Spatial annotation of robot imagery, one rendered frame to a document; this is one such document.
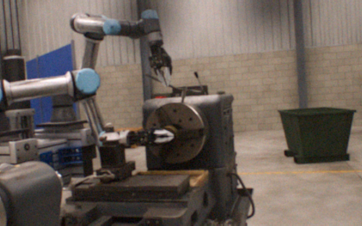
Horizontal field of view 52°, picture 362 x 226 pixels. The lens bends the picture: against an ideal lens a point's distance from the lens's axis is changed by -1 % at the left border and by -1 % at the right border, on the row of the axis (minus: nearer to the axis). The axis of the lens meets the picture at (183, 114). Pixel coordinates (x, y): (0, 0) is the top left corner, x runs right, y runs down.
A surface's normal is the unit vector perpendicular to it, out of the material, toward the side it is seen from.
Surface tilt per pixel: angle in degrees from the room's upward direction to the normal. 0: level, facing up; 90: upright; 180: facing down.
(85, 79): 89
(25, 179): 51
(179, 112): 90
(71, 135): 90
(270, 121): 90
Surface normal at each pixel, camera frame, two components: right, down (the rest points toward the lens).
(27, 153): 0.93, -0.04
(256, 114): -0.23, 0.07
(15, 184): 0.69, -0.65
